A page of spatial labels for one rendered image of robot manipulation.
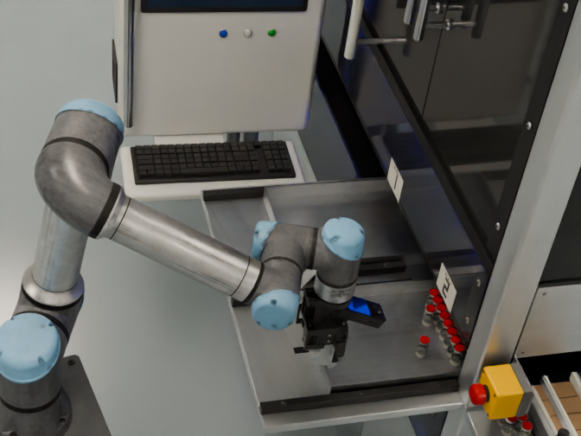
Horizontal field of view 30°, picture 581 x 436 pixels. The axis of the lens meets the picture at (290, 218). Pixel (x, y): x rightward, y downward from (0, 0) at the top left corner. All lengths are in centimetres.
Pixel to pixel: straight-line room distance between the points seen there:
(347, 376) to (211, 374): 118
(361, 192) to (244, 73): 43
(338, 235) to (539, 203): 34
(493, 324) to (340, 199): 68
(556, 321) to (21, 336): 97
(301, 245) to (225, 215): 61
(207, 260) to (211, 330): 166
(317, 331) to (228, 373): 132
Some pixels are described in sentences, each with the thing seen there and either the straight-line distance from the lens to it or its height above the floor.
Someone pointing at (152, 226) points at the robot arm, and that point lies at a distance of 174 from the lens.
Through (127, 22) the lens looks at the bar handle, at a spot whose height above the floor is 118.
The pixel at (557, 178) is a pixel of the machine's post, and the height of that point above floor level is 146.
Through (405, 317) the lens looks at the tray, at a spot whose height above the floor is 88.
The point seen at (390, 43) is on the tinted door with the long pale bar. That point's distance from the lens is 244.
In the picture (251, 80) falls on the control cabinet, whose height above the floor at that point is 97.
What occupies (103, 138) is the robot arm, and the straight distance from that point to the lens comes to 180.
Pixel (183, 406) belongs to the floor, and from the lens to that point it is 321.
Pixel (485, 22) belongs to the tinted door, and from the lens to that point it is 198.
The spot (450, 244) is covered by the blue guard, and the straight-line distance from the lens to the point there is 215.
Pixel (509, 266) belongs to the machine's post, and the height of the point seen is 126.
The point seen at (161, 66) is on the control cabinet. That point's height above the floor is 102.
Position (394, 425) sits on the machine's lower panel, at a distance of 259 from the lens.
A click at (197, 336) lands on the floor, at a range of 339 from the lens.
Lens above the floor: 250
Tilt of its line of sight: 41 degrees down
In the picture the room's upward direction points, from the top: 8 degrees clockwise
